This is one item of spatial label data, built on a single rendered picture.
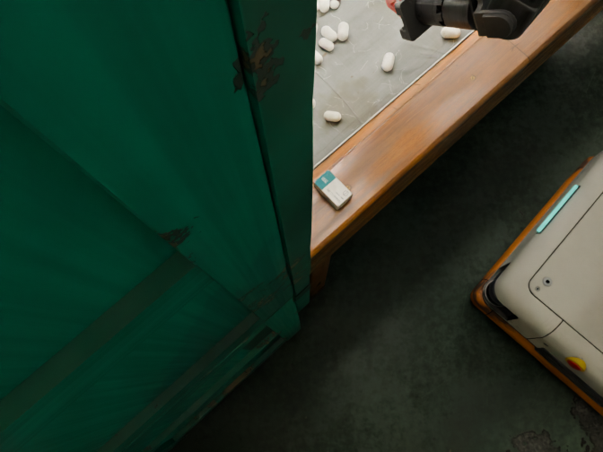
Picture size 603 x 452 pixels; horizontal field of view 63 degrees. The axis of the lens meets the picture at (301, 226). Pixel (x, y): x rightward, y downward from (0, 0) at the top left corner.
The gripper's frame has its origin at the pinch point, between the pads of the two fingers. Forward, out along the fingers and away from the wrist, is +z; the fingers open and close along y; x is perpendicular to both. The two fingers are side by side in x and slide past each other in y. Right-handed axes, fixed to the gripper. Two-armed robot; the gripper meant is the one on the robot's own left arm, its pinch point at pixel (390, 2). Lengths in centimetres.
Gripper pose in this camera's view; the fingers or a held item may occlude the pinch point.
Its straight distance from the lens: 92.8
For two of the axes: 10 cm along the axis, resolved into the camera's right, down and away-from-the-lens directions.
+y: -7.4, 6.5, -1.6
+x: 4.3, 6.5, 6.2
